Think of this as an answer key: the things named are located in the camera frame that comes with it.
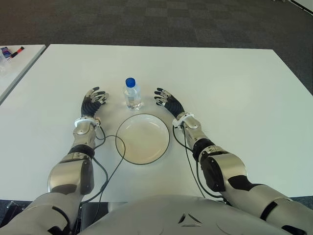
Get red black marker pen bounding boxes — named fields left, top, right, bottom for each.
left=10, top=46, right=25, bottom=58

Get white side table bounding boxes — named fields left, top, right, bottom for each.
left=0, top=44, right=47, bottom=105

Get clear plastic bag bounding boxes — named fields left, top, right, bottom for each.
left=0, top=57, right=11, bottom=76

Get white plate black rim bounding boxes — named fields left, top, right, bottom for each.
left=115, top=113, right=171, bottom=165

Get grey robot torso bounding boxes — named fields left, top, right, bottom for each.
left=80, top=194, right=306, bottom=235

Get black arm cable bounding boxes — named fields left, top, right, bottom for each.
left=80, top=122, right=127, bottom=204
left=172, top=125, right=232, bottom=205

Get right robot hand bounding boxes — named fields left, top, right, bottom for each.
left=154, top=87, right=186, bottom=120

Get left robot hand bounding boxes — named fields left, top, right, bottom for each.
left=80, top=86, right=110, bottom=118

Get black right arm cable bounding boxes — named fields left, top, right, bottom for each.
left=172, top=125, right=232, bottom=205

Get black wheeled base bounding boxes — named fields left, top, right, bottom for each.
left=6, top=200, right=27, bottom=216

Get clear water bottle blue cap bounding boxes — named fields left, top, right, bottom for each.
left=123, top=77, right=143, bottom=111

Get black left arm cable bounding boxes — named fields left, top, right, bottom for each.
left=80, top=122, right=127, bottom=204

